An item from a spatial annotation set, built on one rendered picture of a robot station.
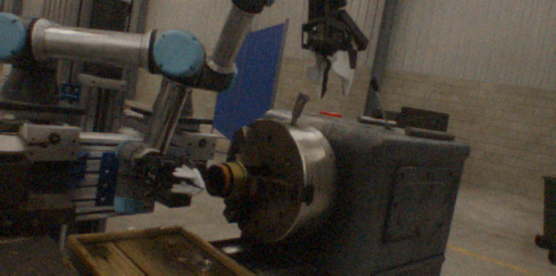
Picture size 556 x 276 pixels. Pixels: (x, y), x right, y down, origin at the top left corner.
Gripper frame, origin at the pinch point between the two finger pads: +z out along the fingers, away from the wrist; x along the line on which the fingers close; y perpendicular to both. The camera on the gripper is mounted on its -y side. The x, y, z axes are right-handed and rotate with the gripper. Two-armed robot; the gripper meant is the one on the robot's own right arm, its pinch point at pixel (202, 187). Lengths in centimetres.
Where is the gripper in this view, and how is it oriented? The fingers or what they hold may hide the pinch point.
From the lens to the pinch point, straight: 95.4
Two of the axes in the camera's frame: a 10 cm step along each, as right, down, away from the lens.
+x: 1.7, -9.8, -0.7
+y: -7.3, -0.8, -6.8
